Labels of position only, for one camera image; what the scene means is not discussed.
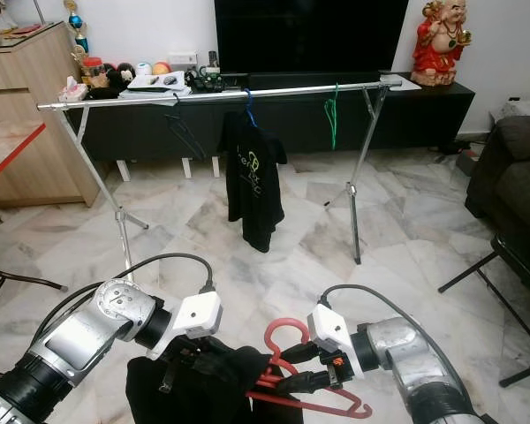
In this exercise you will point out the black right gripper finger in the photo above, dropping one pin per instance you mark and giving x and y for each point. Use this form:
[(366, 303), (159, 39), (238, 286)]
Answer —
[(304, 382), (302, 352)]

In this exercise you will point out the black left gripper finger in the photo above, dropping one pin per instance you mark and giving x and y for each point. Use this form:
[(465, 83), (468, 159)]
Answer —
[(169, 376)]

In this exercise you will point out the red clothes hanger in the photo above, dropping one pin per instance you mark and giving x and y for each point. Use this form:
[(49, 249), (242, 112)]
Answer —
[(287, 321)]

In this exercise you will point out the black shirt with green leaf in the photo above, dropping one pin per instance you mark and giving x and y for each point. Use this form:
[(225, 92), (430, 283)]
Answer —
[(212, 397)]

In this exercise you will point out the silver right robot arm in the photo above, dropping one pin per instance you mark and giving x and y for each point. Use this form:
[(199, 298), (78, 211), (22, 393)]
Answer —
[(415, 353)]

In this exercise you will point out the black clothes hanger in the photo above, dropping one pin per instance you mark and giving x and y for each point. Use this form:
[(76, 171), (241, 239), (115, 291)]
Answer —
[(199, 152)]

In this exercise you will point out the green clothes hanger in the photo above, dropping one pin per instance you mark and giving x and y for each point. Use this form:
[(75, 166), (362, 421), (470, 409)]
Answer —
[(334, 131)]

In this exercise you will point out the blue clothes hanger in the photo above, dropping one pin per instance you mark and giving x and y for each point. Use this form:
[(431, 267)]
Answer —
[(249, 113)]

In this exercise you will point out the black shirt with Fonemax print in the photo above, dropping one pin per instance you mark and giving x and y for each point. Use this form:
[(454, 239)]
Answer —
[(252, 194)]

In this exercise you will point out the small grey box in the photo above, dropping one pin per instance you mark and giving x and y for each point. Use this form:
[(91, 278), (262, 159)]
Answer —
[(466, 162)]

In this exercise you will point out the black TV console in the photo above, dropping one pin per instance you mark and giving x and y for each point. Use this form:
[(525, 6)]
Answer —
[(415, 119)]

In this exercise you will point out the silver metal clothes rack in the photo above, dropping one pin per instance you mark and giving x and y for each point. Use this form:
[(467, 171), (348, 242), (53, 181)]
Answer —
[(141, 99)]

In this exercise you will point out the dark brown sofa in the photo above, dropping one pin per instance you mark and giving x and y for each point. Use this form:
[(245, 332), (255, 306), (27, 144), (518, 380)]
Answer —
[(517, 177)]

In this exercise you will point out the stack of white papers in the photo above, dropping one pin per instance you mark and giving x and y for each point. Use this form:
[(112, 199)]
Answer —
[(159, 86)]

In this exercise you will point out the black soundbar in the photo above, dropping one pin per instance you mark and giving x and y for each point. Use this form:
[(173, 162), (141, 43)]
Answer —
[(314, 79)]

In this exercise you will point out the green white mug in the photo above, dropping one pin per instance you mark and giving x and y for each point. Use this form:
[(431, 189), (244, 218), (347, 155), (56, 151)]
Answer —
[(205, 76)]

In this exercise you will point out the marble dining table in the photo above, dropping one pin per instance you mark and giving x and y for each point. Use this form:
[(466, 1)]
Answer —
[(4, 146)]

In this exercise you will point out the black mouse plush toy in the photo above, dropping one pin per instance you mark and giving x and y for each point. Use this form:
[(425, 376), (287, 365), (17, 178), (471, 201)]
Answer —
[(119, 78)]

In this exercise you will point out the orange plush ball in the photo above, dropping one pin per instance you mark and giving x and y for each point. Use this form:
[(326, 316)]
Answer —
[(162, 68)]

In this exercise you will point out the white blue plush ball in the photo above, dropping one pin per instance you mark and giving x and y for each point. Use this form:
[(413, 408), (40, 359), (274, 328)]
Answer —
[(143, 69)]

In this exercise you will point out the pink tissue pack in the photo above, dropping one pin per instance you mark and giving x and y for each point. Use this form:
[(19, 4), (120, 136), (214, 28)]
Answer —
[(72, 88)]

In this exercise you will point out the light wooden sideboard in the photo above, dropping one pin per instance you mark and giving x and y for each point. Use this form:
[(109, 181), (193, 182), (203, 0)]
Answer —
[(35, 106)]

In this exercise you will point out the white power socket box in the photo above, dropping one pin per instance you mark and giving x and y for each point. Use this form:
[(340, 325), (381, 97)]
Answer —
[(183, 59)]

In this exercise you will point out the jar with red lid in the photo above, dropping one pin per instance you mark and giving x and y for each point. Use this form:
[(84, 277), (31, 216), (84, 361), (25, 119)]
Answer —
[(93, 71)]

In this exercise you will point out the black television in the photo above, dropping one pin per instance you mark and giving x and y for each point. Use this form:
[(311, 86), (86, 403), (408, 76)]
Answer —
[(309, 35)]

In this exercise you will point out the side table with lace cloth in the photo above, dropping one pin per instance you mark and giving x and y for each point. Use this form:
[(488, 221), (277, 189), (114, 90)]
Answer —
[(526, 108)]

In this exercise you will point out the red laughing Buddha statue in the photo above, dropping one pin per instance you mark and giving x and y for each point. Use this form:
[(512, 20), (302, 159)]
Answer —
[(440, 53)]

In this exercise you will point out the gold trophy with blue ball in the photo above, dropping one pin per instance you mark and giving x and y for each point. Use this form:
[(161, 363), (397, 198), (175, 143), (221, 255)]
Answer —
[(79, 40)]

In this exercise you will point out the small red tray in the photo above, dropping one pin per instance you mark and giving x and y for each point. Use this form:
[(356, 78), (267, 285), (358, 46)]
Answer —
[(25, 30)]

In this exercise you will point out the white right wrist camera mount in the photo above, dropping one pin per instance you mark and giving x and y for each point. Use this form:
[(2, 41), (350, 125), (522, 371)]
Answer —
[(331, 327)]

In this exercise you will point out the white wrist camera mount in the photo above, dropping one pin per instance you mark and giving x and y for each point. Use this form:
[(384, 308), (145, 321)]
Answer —
[(331, 327), (199, 314)]

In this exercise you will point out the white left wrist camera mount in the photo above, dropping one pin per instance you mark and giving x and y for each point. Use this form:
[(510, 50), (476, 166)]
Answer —
[(199, 314)]

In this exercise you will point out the black metal chair frame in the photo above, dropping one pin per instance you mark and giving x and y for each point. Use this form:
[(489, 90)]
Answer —
[(35, 282)]

